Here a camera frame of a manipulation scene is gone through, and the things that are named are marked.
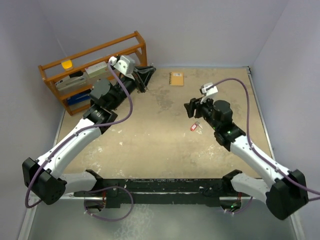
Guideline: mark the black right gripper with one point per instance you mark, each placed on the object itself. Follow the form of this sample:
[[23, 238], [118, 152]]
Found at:
[[190, 107]]

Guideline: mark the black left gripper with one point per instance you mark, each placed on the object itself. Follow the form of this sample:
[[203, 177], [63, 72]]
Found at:
[[144, 75]]

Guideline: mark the red plastic key tag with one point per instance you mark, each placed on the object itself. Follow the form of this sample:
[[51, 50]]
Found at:
[[193, 127]]

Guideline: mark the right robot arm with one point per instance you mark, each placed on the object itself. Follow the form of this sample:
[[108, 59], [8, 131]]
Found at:
[[280, 189]]

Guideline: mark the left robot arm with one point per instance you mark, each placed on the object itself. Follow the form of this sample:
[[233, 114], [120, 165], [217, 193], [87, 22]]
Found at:
[[111, 104]]

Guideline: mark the brown spiral notebook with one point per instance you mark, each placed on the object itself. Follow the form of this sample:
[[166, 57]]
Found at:
[[176, 79]]

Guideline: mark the white box on shelf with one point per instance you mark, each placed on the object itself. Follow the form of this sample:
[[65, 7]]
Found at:
[[97, 69]]

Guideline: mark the blue stapler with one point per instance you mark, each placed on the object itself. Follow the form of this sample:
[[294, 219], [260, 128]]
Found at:
[[78, 98]]

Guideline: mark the white black stapler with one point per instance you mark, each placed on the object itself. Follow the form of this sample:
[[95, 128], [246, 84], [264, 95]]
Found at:
[[71, 82]]

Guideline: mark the orange wooden shelf rack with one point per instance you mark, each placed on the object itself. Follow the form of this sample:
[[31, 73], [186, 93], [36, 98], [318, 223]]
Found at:
[[53, 72]]

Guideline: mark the yellow sticky note pad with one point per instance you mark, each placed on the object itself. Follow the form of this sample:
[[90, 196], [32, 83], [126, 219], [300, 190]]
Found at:
[[67, 64]]

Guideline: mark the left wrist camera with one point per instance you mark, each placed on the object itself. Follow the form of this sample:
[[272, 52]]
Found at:
[[123, 63]]

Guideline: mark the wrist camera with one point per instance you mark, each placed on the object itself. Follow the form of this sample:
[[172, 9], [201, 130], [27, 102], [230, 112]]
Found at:
[[123, 63], [209, 91]]

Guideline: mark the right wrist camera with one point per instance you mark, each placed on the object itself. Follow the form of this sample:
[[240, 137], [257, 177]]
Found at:
[[209, 91]]

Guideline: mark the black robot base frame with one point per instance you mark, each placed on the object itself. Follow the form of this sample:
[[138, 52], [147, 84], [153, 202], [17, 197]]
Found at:
[[211, 192]]

